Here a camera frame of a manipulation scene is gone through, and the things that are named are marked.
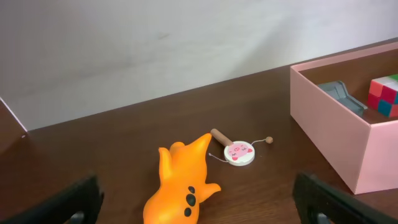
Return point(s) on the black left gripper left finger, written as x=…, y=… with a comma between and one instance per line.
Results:
x=78, y=203

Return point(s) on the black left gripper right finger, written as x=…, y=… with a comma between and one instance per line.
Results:
x=318, y=202

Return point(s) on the wooden pig rattle drum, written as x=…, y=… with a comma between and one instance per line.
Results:
x=236, y=153

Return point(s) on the orange rubber toy animal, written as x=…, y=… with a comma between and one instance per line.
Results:
x=183, y=187

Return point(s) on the yellow grey toy truck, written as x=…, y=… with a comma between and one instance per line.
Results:
x=339, y=92

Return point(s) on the colourful puzzle cube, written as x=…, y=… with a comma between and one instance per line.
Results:
x=382, y=95

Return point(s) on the pink cardboard box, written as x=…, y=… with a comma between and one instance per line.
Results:
x=362, y=149

